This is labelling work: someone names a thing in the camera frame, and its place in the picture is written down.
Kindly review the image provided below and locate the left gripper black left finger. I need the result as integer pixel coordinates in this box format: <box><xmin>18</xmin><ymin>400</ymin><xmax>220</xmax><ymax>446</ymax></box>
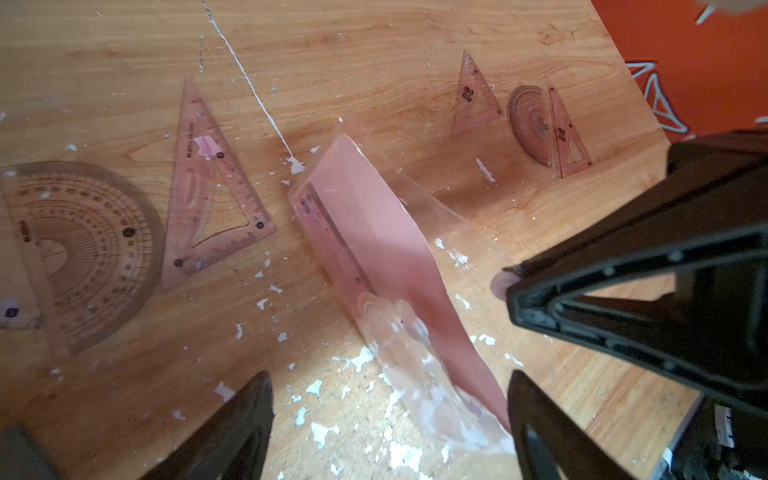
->
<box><xmin>143</xmin><ymin>371</ymin><xmax>275</xmax><ymax>480</ymax></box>

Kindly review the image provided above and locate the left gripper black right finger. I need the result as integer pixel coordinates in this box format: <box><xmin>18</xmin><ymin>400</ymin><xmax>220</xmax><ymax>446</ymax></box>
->
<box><xmin>508</xmin><ymin>370</ymin><xmax>632</xmax><ymax>479</ymax></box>

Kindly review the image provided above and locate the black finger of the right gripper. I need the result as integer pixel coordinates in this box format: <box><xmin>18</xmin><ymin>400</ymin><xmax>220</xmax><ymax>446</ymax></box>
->
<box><xmin>490</xmin><ymin>179</ymin><xmax>768</xmax><ymax>415</ymax></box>

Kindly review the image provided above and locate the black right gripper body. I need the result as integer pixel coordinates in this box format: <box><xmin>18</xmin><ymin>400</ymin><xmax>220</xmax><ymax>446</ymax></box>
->
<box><xmin>661</xmin><ymin>129</ymin><xmax>767</xmax><ymax>479</ymax></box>

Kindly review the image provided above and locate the pink paper packet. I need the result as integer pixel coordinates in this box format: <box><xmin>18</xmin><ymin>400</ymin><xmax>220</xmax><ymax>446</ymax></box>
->
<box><xmin>288</xmin><ymin>124</ymin><xmax>515</xmax><ymax>455</ymax></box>

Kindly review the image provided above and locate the pink transparent triangle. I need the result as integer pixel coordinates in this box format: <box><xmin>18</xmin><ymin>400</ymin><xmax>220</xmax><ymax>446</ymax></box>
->
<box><xmin>160</xmin><ymin>77</ymin><xmax>277</xmax><ymax>291</ymax></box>
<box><xmin>452</xmin><ymin>50</ymin><xmax>504</xmax><ymax>136</ymax></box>

